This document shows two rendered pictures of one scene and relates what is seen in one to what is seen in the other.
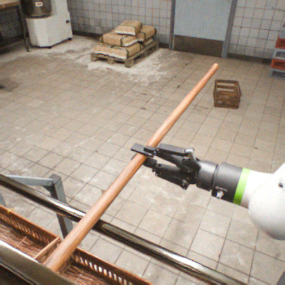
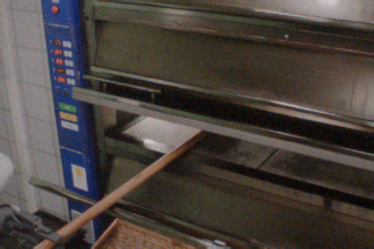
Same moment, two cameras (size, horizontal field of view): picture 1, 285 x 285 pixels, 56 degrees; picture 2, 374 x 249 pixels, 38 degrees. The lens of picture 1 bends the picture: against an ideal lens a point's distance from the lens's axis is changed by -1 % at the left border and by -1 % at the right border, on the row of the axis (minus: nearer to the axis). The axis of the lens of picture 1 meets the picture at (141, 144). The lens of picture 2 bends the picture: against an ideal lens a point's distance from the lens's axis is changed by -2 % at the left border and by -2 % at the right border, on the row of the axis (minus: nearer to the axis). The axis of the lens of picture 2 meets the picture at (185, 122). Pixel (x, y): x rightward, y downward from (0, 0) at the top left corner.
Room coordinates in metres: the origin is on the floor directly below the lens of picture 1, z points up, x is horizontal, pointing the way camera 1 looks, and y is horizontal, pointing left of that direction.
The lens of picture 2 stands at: (1.77, 0.50, 2.07)
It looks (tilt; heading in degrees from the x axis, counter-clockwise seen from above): 24 degrees down; 187
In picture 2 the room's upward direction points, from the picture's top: 2 degrees counter-clockwise
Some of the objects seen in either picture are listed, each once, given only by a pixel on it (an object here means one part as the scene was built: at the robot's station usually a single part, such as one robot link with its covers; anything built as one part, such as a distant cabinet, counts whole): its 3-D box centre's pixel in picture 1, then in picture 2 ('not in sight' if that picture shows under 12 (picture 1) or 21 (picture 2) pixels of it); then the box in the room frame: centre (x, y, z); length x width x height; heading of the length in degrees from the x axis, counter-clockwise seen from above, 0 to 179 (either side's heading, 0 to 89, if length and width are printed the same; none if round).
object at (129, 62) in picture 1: (126, 50); not in sight; (5.13, 0.27, 0.07); 1.20 x 0.80 x 0.14; 153
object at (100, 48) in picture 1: (109, 45); not in sight; (4.95, 0.57, 0.22); 0.62 x 0.36 x 0.15; 158
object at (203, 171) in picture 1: (197, 172); (13, 223); (0.53, -0.15, 1.19); 0.09 x 0.07 x 0.08; 63
